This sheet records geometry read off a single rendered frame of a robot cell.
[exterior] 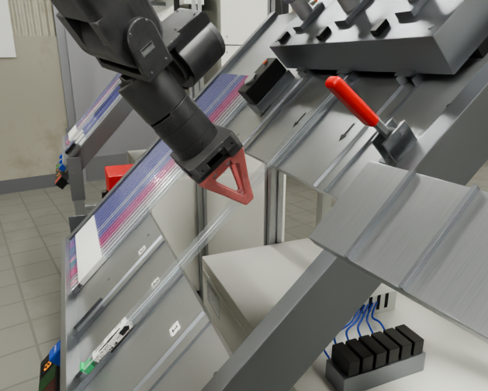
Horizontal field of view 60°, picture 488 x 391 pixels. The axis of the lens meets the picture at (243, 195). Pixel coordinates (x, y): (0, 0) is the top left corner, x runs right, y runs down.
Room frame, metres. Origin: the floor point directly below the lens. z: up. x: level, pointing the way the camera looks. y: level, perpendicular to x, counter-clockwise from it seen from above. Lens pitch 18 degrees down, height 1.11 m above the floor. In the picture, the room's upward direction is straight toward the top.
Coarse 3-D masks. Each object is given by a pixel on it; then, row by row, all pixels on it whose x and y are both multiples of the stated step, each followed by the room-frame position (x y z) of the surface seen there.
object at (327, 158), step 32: (256, 64) 0.90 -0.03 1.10; (480, 64) 0.42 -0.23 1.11; (288, 96) 0.67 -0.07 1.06; (320, 96) 0.59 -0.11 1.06; (384, 96) 0.49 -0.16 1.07; (416, 96) 0.45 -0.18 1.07; (448, 96) 0.41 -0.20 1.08; (256, 128) 0.65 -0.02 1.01; (288, 128) 0.59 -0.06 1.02; (320, 128) 0.53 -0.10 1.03; (352, 128) 0.48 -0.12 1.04; (416, 128) 0.41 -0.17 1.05; (288, 160) 0.52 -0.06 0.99; (320, 160) 0.47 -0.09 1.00; (352, 160) 0.43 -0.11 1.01
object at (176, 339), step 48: (144, 240) 0.62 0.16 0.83; (96, 288) 0.61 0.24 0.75; (144, 288) 0.51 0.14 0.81; (192, 288) 0.44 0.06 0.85; (96, 336) 0.49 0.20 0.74; (144, 336) 0.42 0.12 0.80; (192, 336) 0.37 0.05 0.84; (96, 384) 0.41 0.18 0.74; (144, 384) 0.36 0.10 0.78; (192, 384) 0.32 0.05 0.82
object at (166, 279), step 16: (320, 112) 0.55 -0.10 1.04; (304, 128) 0.54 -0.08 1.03; (288, 144) 0.53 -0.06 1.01; (272, 160) 0.52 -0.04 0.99; (256, 176) 0.52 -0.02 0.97; (240, 192) 0.51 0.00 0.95; (224, 208) 0.51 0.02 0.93; (208, 224) 0.50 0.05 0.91; (208, 240) 0.49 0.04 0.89; (192, 256) 0.48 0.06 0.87; (176, 272) 0.47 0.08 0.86; (160, 288) 0.46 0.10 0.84; (144, 304) 0.46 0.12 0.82; (128, 320) 0.45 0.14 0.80
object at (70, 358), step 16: (64, 240) 0.84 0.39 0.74; (64, 256) 0.76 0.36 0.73; (64, 272) 0.70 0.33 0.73; (64, 288) 0.64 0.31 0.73; (64, 304) 0.59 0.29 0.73; (64, 320) 0.55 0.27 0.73; (64, 336) 0.51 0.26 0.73; (64, 352) 0.47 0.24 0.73; (64, 368) 0.44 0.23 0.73; (64, 384) 0.42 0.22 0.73
